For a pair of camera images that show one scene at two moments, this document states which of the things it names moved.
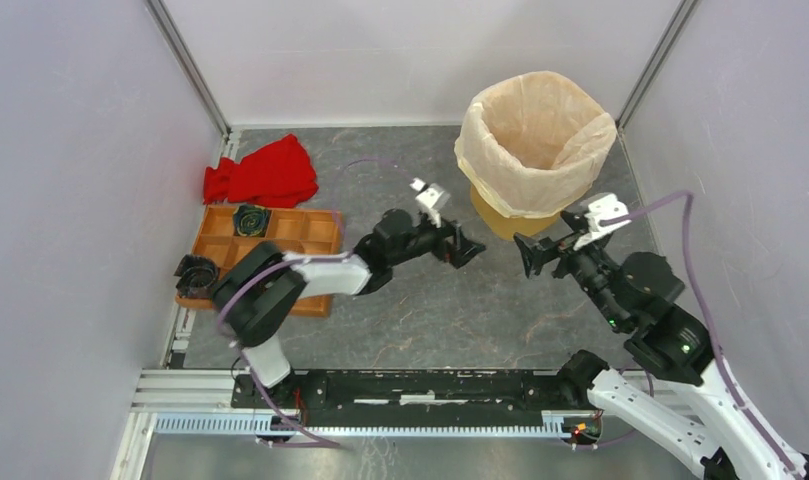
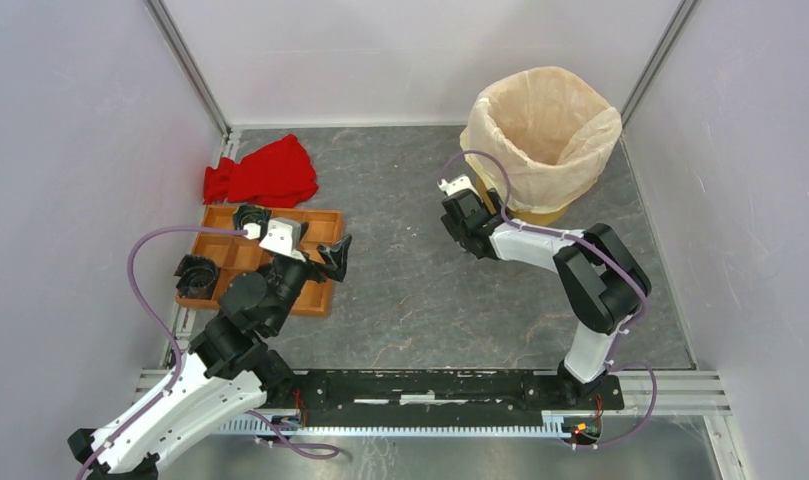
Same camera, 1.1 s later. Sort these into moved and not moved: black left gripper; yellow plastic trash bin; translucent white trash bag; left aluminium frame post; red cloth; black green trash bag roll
Moved: yellow plastic trash bin; black left gripper
Not moved: red cloth; black green trash bag roll; translucent white trash bag; left aluminium frame post
